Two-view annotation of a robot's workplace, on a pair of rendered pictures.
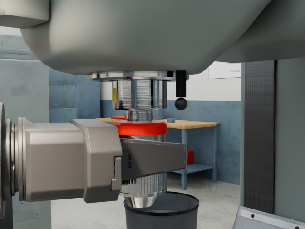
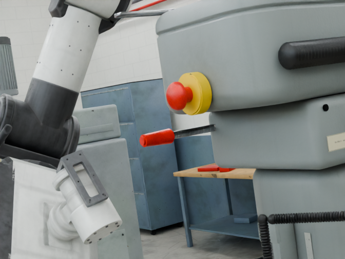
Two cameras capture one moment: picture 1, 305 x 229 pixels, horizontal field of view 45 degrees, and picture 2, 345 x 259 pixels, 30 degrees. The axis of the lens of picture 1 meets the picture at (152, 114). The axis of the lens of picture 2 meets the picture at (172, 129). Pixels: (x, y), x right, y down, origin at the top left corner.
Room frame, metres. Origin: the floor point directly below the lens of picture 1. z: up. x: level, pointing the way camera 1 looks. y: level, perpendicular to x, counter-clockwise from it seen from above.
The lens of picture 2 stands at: (-0.74, 0.12, 1.76)
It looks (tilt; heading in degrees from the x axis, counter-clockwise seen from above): 3 degrees down; 6
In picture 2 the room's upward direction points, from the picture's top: 8 degrees counter-clockwise
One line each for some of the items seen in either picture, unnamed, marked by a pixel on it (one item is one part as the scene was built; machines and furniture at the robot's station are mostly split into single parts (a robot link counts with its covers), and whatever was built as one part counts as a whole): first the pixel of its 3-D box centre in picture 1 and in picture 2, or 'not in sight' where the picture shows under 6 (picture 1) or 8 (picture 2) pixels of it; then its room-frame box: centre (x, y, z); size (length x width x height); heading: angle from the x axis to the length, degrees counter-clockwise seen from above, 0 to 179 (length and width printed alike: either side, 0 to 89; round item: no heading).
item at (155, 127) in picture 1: (140, 127); not in sight; (0.32, 0.01, 1.26); 0.05 x 0.05 x 0.01
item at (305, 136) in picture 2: not in sight; (330, 122); (0.35, -0.02, 1.68); 0.34 x 0.24 x 0.10; 131
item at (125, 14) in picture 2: not in sight; (182, 11); (0.31, 0.19, 1.89); 0.24 x 0.04 x 0.01; 130
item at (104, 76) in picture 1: (139, 76); not in sight; (0.32, 0.01, 1.31); 0.09 x 0.09 x 0.01
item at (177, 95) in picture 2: not in sight; (180, 95); (0.16, 0.20, 1.76); 0.04 x 0.03 x 0.04; 41
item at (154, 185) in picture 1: (140, 161); not in sight; (0.32, 0.01, 1.23); 0.05 x 0.05 x 0.05
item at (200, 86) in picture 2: not in sight; (193, 93); (0.17, 0.18, 1.76); 0.06 x 0.02 x 0.06; 41
